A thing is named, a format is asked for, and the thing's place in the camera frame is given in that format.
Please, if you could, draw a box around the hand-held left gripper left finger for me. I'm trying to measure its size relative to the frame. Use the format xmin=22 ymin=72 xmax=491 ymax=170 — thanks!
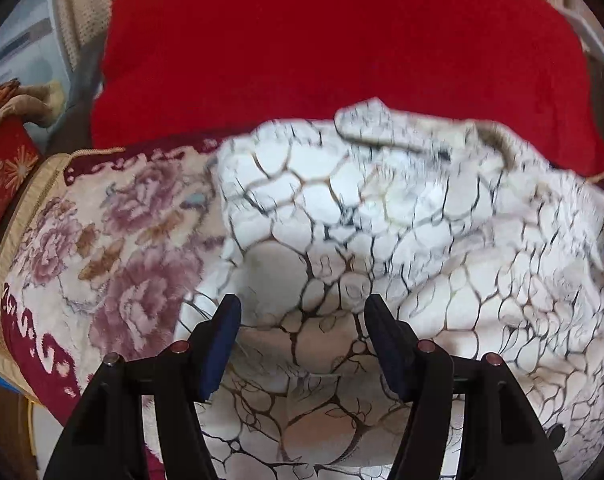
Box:
xmin=42 ymin=294 xmax=243 ymax=480

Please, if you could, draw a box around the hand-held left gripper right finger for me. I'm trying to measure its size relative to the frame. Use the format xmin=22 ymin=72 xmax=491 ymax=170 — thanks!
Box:
xmin=364 ymin=294 xmax=565 ymax=480

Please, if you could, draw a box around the white crackle-print garment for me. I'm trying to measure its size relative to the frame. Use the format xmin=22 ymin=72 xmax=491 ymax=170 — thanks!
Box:
xmin=174 ymin=97 xmax=604 ymax=480

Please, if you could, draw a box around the white furniture edge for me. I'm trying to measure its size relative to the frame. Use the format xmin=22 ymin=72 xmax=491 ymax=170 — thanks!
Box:
xmin=562 ymin=5 xmax=604 ymax=78

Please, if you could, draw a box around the red gift box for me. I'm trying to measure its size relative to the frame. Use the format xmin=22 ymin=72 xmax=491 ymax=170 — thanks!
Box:
xmin=0 ymin=115 xmax=40 ymax=251

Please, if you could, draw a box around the beige plush cloth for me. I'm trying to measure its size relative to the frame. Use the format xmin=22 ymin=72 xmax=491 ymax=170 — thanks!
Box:
xmin=0 ymin=80 xmax=68 ymax=136

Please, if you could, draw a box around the red blanket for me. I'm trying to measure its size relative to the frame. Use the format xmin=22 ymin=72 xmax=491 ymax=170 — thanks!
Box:
xmin=89 ymin=0 xmax=604 ymax=176

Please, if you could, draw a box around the framed glass window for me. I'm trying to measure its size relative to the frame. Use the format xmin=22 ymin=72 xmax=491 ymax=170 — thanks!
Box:
xmin=0 ymin=0 xmax=78 ymax=126

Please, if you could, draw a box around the cream dotted curtain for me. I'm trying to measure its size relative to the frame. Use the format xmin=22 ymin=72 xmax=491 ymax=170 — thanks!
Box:
xmin=52 ymin=0 xmax=177 ymax=86

